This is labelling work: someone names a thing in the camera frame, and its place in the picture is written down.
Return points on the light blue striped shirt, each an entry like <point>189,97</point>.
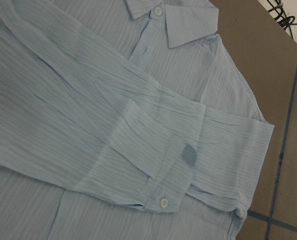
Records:
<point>123,120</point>

